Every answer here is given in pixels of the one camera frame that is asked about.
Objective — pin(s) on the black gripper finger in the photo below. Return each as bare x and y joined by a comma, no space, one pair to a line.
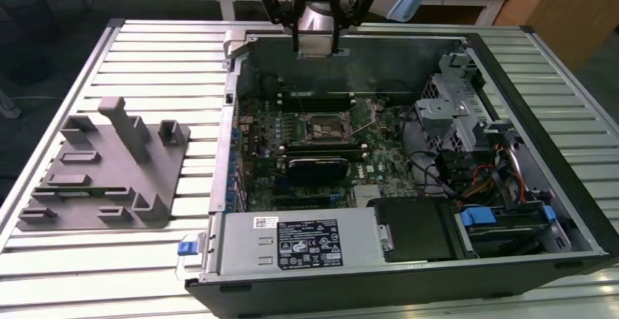
334,40
294,40

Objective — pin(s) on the silver green-edged CPU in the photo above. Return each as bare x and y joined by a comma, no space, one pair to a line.
313,45

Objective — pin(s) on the CPU socket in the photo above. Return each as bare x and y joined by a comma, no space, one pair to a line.
326,130

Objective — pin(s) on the metal disk bay cage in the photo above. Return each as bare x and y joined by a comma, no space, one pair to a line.
437,110

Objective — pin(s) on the black graphics card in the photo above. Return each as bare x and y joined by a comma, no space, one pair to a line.
316,172

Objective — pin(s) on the green motherboard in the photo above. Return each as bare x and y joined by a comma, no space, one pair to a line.
391,179

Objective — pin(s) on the silver chipset heatsink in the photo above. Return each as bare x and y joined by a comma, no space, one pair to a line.
366,195

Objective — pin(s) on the white barcode sticker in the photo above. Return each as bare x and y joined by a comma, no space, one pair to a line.
264,222

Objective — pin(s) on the wooden cabinet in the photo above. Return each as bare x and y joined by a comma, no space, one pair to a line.
580,7

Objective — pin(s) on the grey parts rack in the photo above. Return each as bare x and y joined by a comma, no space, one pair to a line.
120,188

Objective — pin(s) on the black plastic shroud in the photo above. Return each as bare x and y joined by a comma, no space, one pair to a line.
415,230

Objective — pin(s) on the blue disk carrier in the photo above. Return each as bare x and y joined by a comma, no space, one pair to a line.
476,217

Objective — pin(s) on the black power supply label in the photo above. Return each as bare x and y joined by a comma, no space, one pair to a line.
306,246

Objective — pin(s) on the grey power supply unit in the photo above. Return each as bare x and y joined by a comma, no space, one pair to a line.
241,246

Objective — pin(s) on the blue case latch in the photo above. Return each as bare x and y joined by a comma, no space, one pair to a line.
186,248

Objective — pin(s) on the blue plastic tab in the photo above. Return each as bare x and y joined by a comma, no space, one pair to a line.
547,214

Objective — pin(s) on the black PC case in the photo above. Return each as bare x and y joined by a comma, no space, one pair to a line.
435,290

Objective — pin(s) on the white case wall label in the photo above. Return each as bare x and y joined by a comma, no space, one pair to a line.
344,52

